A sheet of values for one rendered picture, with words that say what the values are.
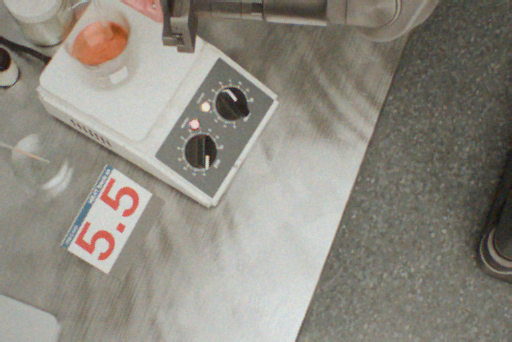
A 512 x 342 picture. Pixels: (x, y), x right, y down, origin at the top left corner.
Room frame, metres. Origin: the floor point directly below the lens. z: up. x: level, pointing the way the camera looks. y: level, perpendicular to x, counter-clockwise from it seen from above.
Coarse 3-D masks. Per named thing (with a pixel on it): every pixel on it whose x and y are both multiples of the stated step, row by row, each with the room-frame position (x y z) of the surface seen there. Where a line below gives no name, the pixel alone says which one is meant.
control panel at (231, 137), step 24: (216, 72) 0.36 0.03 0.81; (216, 96) 0.34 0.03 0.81; (264, 96) 0.34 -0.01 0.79; (216, 120) 0.31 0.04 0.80; (240, 120) 0.31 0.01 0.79; (168, 144) 0.29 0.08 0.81; (216, 144) 0.29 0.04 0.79; (240, 144) 0.29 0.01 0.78; (192, 168) 0.27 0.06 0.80; (216, 168) 0.27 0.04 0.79; (216, 192) 0.25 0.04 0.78
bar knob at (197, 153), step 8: (200, 136) 0.29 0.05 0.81; (208, 136) 0.29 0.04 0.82; (192, 144) 0.29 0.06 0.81; (200, 144) 0.29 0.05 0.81; (208, 144) 0.29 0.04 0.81; (192, 152) 0.28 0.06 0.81; (200, 152) 0.28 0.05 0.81; (208, 152) 0.28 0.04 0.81; (216, 152) 0.28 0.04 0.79; (192, 160) 0.27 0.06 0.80; (200, 160) 0.27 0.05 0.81; (208, 160) 0.27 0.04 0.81
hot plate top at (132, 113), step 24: (144, 24) 0.40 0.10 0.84; (144, 48) 0.38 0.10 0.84; (168, 48) 0.38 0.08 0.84; (48, 72) 0.36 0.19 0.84; (72, 72) 0.36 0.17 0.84; (144, 72) 0.35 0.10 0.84; (168, 72) 0.35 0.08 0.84; (72, 96) 0.33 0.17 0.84; (96, 96) 0.33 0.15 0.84; (120, 96) 0.33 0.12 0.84; (144, 96) 0.33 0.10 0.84; (168, 96) 0.33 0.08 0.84; (96, 120) 0.31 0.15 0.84; (120, 120) 0.31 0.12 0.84; (144, 120) 0.31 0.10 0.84
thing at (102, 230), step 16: (112, 176) 0.27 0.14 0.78; (112, 192) 0.25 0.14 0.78; (128, 192) 0.26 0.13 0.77; (144, 192) 0.26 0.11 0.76; (96, 208) 0.24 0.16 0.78; (112, 208) 0.24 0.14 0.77; (128, 208) 0.24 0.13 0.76; (96, 224) 0.22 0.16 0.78; (112, 224) 0.22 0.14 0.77; (128, 224) 0.23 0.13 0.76; (80, 240) 0.21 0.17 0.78; (96, 240) 0.21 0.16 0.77; (112, 240) 0.21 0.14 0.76; (96, 256) 0.19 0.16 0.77
